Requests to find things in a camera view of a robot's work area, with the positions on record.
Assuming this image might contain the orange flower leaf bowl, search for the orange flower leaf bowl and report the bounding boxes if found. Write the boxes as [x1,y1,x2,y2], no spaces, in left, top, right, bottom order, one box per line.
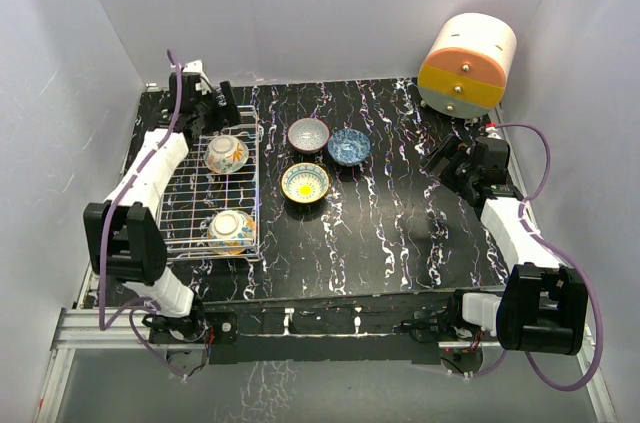
[204,135,250,175]

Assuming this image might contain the yellow sun pattern bowl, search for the yellow sun pattern bowl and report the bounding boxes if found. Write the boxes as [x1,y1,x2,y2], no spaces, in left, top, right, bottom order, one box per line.
[280,163,330,204]

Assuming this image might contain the orange blue swirl bowl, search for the orange blue swirl bowl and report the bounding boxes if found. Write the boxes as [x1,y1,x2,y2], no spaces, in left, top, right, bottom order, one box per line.
[207,210,256,256]

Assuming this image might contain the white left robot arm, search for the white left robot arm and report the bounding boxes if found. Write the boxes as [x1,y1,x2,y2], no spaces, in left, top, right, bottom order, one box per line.
[83,59,240,342]

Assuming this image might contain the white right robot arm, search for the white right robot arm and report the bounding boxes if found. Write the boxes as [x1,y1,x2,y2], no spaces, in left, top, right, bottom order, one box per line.
[422,134,589,355]

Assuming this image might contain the grey bowl red rim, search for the grey bowl red rim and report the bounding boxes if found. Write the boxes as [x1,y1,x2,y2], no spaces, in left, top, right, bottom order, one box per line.
[287,117,331,154]

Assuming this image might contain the blue patterned bowl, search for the blue patterned bowl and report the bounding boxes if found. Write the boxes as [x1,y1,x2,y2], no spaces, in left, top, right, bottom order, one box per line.
[327,128,372,167]

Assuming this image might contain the cylindrical drawer cabinet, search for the cylindrical drawer cabinet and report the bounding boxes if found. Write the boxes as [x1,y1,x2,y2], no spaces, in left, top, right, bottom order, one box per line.
[417,13,517,119]

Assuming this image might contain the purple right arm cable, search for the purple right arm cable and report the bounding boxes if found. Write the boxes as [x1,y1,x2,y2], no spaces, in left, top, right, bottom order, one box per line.
[439,122,605,392]

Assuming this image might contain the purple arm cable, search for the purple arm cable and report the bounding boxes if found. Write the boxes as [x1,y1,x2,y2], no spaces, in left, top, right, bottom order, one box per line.
[439,122,605,392]
[97,48,201,380]

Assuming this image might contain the white wire dish rack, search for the white wire dish rack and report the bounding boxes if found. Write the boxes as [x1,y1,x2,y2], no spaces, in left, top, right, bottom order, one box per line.
[156,105,260,263]

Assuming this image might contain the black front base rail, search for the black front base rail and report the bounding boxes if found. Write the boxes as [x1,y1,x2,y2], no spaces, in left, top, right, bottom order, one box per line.
[147,290,511,367]

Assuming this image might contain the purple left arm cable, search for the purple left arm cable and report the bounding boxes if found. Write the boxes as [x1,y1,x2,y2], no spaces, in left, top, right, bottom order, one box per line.
[97,48,201,380]

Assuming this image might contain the aluminium frame rail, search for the aluminium frame rail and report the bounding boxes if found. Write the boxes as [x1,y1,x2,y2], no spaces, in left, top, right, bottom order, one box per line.
[32,277,171,423]

